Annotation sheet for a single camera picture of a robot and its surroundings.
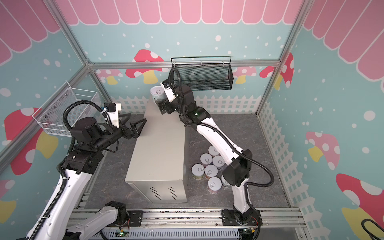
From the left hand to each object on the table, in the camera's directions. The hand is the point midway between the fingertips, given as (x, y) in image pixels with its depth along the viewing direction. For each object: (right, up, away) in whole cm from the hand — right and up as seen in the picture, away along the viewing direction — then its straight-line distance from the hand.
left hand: (138, 120), depth 64 cm
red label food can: (+33, -28, +21) cm, 48 cm away
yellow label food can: (+35, -17, +30) cm, 50 cm away
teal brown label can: (+38, -23, +24) cm, 51 cm away
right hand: (+9, +13, +8) cm, 17 cm away
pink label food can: (+35, -33, +15) cm, 51 cm away
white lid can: (+31, -22, +25) cm, 45 cm away
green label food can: (+26, -28, +21) cm, 44 cm away
